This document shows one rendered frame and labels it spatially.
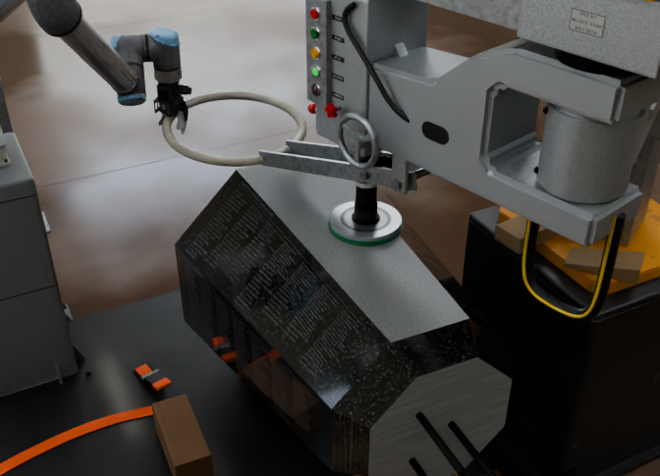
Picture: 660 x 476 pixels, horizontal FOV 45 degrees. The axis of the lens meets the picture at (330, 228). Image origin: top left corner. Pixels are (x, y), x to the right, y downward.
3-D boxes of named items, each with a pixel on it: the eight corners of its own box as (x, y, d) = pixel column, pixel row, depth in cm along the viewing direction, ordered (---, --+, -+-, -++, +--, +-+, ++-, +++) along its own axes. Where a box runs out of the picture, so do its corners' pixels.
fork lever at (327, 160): (455, 172, 214) (453, 154, 212) (405, 195, 203) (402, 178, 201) (299, 150, 266) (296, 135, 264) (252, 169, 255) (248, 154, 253)
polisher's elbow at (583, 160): (547, 156, 184) (561, 76, 173) (633, 175, 176) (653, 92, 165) (523, 192, 169) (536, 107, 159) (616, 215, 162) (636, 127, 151)
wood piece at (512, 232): (540, 218, 248) (542, 204, 246) (565, 233, 241) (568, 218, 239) (493, 238, 239) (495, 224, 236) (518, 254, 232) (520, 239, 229)
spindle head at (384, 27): (465, 164, 212) (482, -4, 188) (408, 191, 200) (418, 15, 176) (370, 121, 235) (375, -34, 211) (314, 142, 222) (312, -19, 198)
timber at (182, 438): (155, 428, 277) (150, 403, 271) (189, 417, 281) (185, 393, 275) (178, 492, 254) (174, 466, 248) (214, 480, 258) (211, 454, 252)
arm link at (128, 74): (59, 8, 193) (154, 106, 258) (57, -38, 195) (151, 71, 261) (14, 16, 194) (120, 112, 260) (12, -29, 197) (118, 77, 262)
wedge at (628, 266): (641, 266, 227) (645, 251, 224) (636, 285, 219) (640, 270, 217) (571, 248, 234) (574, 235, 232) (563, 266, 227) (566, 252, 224)
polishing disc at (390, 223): (376, 249, 224) (376, 245, 223) (315, 226, 234) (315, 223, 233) (414, 217, 238) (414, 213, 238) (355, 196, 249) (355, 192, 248)
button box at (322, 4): (334, 105, 211) (334, -1, 196) (326, 108, 210) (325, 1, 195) (314, 96, 216) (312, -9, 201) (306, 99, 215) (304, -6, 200)
